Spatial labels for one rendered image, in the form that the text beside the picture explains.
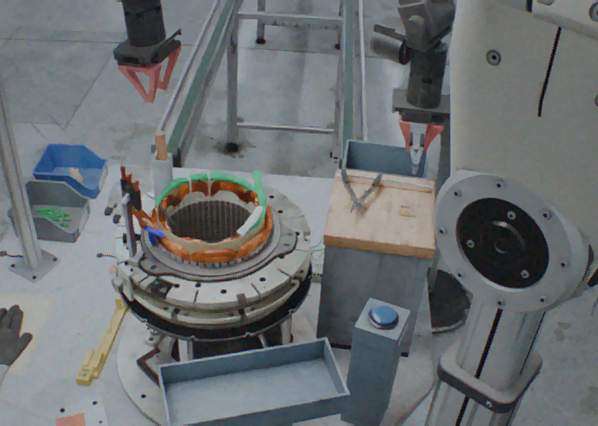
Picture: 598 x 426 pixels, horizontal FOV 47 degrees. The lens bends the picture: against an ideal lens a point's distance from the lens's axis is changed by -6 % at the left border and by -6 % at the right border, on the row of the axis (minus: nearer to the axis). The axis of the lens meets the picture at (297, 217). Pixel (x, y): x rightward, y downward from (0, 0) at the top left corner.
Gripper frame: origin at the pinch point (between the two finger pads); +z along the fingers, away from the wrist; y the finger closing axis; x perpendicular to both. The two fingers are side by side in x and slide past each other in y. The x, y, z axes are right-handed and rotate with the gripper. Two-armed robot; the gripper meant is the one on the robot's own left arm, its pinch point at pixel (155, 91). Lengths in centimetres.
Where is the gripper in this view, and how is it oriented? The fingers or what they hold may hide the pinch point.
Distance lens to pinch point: 113.0
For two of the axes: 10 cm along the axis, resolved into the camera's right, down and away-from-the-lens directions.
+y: -3.4, 6.1, -7.1
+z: 0.4, 7.7, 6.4
